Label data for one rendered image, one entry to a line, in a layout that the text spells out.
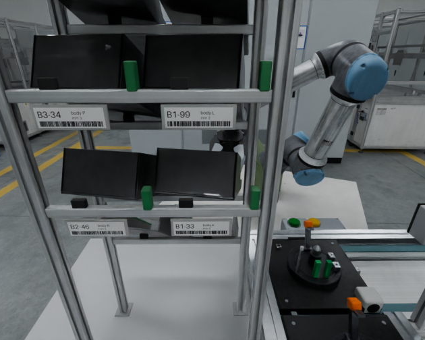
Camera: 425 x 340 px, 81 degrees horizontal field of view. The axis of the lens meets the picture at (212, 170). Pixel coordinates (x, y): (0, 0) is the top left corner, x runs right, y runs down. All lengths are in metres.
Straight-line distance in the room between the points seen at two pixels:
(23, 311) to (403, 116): 5.17
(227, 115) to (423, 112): 4.99
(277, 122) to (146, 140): 3.60
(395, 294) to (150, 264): 0.73
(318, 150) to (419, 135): 4.37
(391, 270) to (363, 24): 3.31
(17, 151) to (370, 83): 0.84
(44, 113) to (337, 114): 0.82
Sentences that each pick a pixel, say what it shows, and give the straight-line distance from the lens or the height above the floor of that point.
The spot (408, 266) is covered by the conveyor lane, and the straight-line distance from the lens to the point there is 1.02.
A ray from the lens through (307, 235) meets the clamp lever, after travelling 0.79.
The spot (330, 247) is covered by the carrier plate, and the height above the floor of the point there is 0.97.
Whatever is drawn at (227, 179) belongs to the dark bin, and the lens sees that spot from 0.39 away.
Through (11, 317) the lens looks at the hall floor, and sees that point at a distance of 2.23.
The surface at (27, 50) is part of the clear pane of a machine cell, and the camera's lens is 6.28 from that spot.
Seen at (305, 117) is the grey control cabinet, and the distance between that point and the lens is 3.80.
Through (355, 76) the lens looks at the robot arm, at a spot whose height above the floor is 1.45.
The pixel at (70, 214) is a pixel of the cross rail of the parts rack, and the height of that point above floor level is 1.30.
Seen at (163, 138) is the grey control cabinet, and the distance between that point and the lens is 3.80.
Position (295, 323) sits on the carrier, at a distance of 0.67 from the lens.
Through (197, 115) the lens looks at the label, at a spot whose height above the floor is 1.44.
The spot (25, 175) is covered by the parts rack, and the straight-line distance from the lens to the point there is 0.40.
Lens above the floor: 1.51
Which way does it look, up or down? 25 degrees down
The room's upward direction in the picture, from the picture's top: straight up
